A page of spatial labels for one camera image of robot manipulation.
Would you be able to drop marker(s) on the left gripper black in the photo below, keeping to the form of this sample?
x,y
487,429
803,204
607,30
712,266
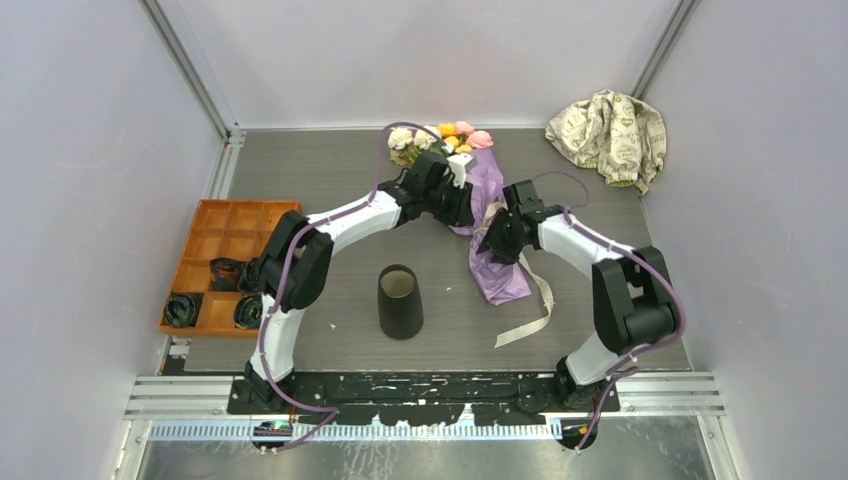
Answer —
x,y
461,213

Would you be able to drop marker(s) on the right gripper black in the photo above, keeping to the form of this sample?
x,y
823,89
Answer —
x,y
504,253

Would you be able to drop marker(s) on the purple flower bouquet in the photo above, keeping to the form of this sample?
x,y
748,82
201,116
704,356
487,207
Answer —
x,y
499,283

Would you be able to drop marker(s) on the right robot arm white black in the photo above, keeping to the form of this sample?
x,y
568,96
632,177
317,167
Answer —
x,y
635,308

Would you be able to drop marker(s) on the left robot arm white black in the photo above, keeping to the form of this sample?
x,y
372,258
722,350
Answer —
x,y
294,264

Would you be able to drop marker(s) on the dark cylindrical vase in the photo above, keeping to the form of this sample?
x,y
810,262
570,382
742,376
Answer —
x,y
400,308

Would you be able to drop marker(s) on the patterned cream cloth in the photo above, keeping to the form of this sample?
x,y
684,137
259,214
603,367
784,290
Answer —
x,y
620,137

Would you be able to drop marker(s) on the rolled dark fabric upper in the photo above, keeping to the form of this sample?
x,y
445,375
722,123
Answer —
x,y
249,281

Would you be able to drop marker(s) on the rolled dark fabric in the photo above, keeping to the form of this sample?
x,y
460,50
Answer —
x,y
224,274
248,312
182,309
249,281

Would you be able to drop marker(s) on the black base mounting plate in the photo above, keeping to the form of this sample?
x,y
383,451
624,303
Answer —
x,y
419,398

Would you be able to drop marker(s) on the rolled dark fabric lower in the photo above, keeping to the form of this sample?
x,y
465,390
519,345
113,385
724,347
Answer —
x,y
248,312

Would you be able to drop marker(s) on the rolled dark fabric middle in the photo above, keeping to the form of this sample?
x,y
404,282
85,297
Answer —
x,y
224,274

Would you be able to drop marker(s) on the orange compartment tray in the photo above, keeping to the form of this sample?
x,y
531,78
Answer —
x,y
209,294

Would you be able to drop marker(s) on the rolled dark fabric left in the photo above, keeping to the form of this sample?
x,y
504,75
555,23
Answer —
x,y
182,309

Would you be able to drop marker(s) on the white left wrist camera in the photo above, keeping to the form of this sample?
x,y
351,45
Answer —
x,y
459,164

